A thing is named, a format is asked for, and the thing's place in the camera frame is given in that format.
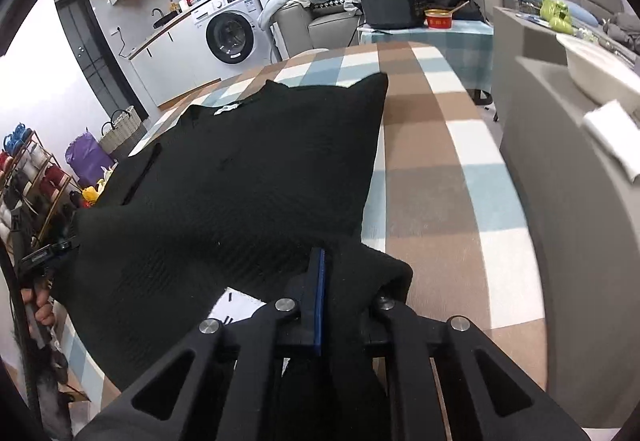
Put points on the person's left hand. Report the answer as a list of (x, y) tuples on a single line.
[(41, 313)]

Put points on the wooden chopsticks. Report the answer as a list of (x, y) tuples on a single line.
[(459, 7)]

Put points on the low grey box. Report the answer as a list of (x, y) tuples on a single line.
[(565, 246)]

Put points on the white washing machine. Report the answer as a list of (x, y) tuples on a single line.
[(232, 26)]

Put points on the black electric cooker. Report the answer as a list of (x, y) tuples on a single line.
[(392, 6)]

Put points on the plaid table blanket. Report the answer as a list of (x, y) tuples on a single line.
[(425, 161)]

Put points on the green plush toy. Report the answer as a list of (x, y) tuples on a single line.
[(555, 13)]

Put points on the grey sofa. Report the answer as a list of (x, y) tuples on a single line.
[(325, 28)]

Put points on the black kitchen sink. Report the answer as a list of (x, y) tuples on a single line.
[(167, 21)]

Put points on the black faucet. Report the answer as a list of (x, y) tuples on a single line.
[(157, 13)]

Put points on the small table with teal cloth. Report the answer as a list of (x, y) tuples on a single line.
[(435, 56)]

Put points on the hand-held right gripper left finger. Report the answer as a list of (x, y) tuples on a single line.
[(316, 306)]

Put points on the metal shoe rack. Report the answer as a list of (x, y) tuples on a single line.
[(35, 181)]

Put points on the red bowl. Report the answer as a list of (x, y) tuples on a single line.
[(438, 20)]

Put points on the light grey garment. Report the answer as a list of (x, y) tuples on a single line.
[(295, 1)]

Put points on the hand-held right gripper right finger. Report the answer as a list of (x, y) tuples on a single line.
[(397, 323)]

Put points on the houndstooth pillow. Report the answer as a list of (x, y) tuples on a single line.
[(332, 2)]

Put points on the grey duvet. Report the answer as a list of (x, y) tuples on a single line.
[(622, 33)]

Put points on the purple bag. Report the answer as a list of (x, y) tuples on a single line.
[(90, 158)]

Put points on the black knit sweater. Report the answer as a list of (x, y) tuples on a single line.
[(240, 171)]

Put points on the white kitchen base cabinets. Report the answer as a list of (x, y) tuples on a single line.
[(170, 66)]

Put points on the white round stool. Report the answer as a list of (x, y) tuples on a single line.
[(310, 53)]

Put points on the blue pillow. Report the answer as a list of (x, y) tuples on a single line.
[(585, 13)]

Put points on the white basin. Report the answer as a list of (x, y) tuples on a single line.
[(600, 71)]

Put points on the white folded cloth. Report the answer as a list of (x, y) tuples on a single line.
[(615, 136)]

